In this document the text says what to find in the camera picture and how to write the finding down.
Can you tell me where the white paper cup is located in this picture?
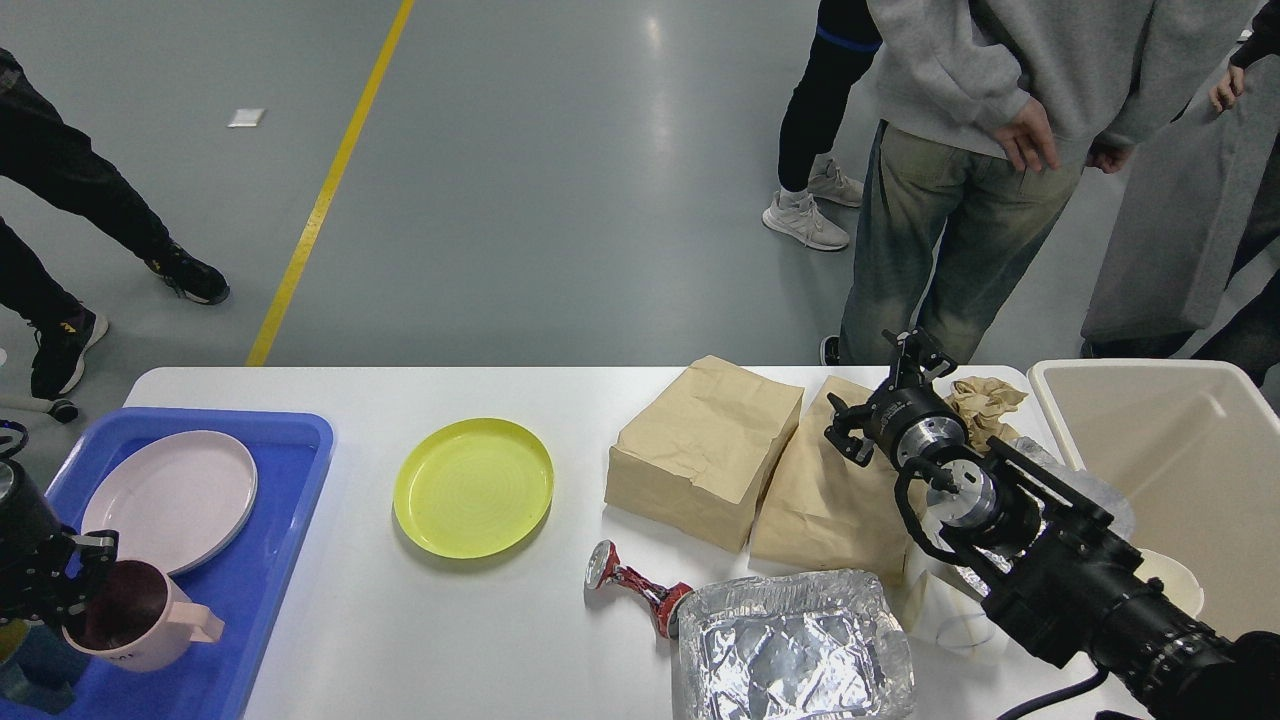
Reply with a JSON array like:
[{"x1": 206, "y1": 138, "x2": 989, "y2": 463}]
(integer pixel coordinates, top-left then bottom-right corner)
[{"x1": 1135, "y1": 548, "x2": 1204, "y2": 618}]

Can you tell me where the person with white sneakers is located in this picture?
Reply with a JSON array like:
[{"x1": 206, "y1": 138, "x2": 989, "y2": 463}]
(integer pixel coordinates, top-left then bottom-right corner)
[{"x1": 762, "y1": 1, "x2": 882, "y2": 252}]

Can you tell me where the teal mug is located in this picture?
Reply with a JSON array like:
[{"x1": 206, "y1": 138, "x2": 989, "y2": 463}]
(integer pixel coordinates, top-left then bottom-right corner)
[{"x1": 1, "y1": 621, "x2": 90, "y2": 715}]

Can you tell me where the crushed red can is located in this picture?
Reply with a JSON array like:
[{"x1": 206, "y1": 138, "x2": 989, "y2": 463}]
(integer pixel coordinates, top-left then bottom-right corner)
[{"x1": 582, "y1": 539, "x2": 694, "y2": 639}]

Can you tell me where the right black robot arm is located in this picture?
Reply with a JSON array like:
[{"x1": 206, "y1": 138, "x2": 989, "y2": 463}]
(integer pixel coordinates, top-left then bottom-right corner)
[{"x1": 826, "y1": 328, "x2": 1279, "y2": 719}]

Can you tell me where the pink plate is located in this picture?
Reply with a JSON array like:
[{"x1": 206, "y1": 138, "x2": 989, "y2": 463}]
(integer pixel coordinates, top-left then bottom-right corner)
[{"x1": 79, "y1": 430, "x2": 259, "y2": 575}]

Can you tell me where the right brown paper bag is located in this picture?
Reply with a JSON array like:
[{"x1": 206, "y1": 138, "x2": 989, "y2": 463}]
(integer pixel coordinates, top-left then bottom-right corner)
[{"x1": 750, "y1": 375, "x2": 909, "y2": 585}]

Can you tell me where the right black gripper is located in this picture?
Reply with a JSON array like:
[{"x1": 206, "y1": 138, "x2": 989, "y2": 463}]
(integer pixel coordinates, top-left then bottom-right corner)
[{"x1": 824, "y1": 327, "x2": 969, "y2": 468}]

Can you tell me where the yellow plate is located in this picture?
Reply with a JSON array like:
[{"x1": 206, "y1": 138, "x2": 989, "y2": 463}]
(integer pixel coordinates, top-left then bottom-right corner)
[{"x1": 392, "y1": 418, "x2": 556, "y2": 560}]

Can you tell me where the blue plastic tray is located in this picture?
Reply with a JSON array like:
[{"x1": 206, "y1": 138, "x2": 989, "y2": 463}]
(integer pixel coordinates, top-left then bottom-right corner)
[{"x1": 35, "y1": 407, "x2": 334, "y2": 719}]

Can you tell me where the pink mug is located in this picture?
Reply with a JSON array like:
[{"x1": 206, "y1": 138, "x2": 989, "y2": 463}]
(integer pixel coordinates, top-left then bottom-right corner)
[{"x1": 61, "y1": 559, "x2": 225, "y2": 673}]

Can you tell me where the crumpled brown paper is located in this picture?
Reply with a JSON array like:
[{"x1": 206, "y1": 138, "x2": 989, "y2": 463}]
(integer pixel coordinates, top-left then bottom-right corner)
[{"x1": 943, "y1": 377, "x2": 1028, "y2": 454}]

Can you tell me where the aluminium foil container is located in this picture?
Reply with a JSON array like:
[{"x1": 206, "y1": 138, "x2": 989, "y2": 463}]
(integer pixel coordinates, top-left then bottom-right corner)
[{"x1": 673, "y1": 569, "x2": 916, "y2": 719}]

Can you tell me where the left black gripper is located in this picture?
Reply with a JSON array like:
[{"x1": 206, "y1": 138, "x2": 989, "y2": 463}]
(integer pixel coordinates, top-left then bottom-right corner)
[{"x1": 1, "y1": 460, "x2": 120, "y2": 628}]

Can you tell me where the beige plastic bin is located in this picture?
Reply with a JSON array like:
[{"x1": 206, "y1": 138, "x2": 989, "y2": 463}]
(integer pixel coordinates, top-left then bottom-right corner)
[{"x1": 1028, "y1": 359, "x2": 1279, "y2": 637}]

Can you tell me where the left brown paper bag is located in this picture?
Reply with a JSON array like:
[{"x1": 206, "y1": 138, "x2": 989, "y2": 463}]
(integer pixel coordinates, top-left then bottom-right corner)
[{"x1": 605, "y1": 356, "x2": 804, "y2": 553}]

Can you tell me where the brown paper bag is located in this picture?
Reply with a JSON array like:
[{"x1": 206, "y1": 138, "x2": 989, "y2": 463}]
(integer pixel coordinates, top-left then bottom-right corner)
[
  {"x1": 605, "y1": 356, "x2": 804, "y2": 553},
  {"x1": 750, "y1": 375, "x2": 909, "y2": 585}
]

